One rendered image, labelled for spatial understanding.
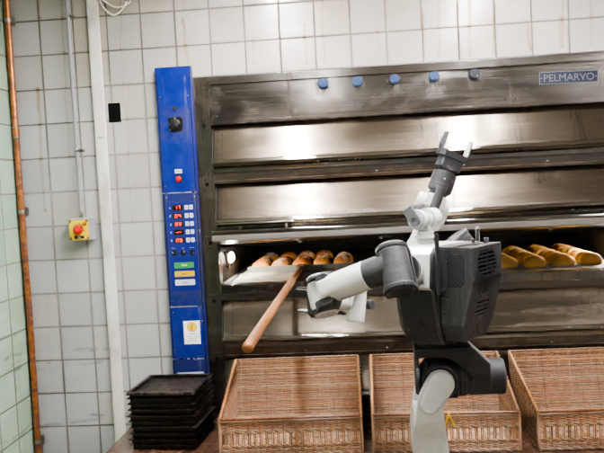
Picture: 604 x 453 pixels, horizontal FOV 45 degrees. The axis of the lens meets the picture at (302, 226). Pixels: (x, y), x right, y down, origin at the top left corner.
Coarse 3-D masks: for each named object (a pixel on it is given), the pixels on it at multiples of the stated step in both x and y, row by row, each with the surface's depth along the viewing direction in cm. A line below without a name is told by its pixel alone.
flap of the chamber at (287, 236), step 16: (464, 224) 303; (480, 224) 303; (496, 224) 302; (512, 224) 302; (528, 224) 301; (544, 224) 301; (560, 224) 300; (576, 224) 300; (592, 224) 300; (224, 240) 311; (240, 240) 311; (256, 240) 315; (272, 240) 319; (288, 240) 323; (304, 240) 327
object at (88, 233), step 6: (72, 222) 324; (78, 222) 323; (90, 222) 324; (72, 228) 324; (84, 228) 323; (90, 228) 324; (72, 234) 324; (84, 234) 324; (90, 234) 324; (72, 240) 324; (78, 240) 324; (84, 240) 324
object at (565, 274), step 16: (512, 272) 318; (528, 272) 317; (544, 272) 316; (560, 272) 316; (576, 272) 315; (592, 272) 315; (224, 288) 327; (240, 288) 327; (256, 288) 326; (272, 288) 326
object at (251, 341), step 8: (296, 272) 334; (288, 280) 309; (288, 288) 289; (280, 296) 267; (272, 304) 249; (280, 304) 259; (272, 312) 237; (264, 320) 221; (256, 328) 209; (264, 328) 215; (248, 336) 199; (256, 336) 200; (248, 344) 191; (248, 352) 191
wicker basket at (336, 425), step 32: (256, 384) 322; (288, 384) 321; (320, 384) 320; (352, 384) 320; (224, 416) 289; (256, 416) 319; (288, 416) 278; (320, 416) 277; (352, 416) 277; (224, 448) 281; (256, 448) 280; (288, 448) 279; (320, 448) 278; (352, 448) 277
